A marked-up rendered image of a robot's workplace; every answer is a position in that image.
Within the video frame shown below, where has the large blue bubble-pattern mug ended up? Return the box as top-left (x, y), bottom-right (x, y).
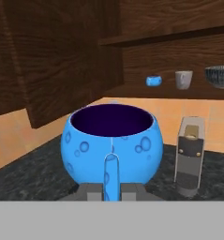
top-left (60, 103), bottom-right (165, 202)

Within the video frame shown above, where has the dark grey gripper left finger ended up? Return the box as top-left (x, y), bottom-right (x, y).
top-left (62, 183), bottom-right (105, 202)

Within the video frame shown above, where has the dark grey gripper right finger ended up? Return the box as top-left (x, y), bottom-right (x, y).
top-left (120, 182), bottom-right (164, 202)

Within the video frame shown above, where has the grey mug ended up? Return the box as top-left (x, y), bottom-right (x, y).
top-left (174, 70), bottom-right (194, 91)

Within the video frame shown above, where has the dark wood open cabinet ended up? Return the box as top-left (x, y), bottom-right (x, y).
top-left (97, 0), bottom-right (224, 101)

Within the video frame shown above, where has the dark striped bowl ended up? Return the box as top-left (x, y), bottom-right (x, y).
top-left (204, 64), bottom-right (224, 90)

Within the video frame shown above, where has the dark wood cabinet door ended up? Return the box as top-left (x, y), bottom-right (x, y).
top-left (0, 0), bottom-right (125, 129)

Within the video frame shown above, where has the small blue cup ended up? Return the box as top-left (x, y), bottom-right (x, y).
top-left (145, 75), bottom-right (163, 88)

